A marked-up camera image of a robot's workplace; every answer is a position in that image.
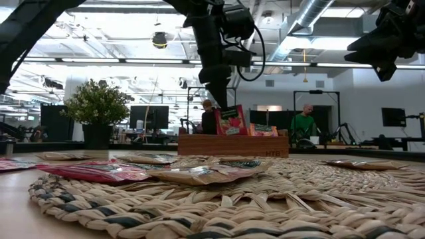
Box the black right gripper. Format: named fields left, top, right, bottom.
left=344, top=0, right=425, bottom=82

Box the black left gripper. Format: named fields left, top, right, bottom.
left=195, top=38, right=232, bottom=110

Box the orange peach tea packet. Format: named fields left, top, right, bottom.
left=249, top=123, right=279, bottom=137

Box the beige vanilla apple tea packet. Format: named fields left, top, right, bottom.
left=323, top=159, right=409, bottom=171
left=116, top=152, right=179, bottom=165
left=35, top=151, right=96, bottom=161
left=147, top=160, right=274, bottom=186

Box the person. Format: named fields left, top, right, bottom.
left=290, top=103, right=318, bottom=147
left=201, top=98, right=218, bottom=135

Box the wooden three-compartment tray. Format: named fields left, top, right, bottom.
left=177, top=127, right=290, bottom=157

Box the black computer monitor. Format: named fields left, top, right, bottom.
left=129, top=105, right=170, bottom=130

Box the round woven placemat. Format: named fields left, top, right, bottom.
left=28, top=154, right=425, bottom=239

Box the potted green plant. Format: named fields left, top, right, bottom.
left=59, top=78, right=131, bottom=150

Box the black upright panel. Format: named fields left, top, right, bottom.
left=40, top=104, right=76, bottom=142

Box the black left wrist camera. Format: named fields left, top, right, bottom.
left=225, top=49, right=254, bottom=68

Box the black left camera cable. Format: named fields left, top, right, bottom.
left=236, top=25, right=266, bottom=82

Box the black wall-mounted screen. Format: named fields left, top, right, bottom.
left=381, top=107, right=408, bottom=127

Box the silver ventilation duct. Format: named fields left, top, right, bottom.
left=265, top=0, right=336, bottom=67

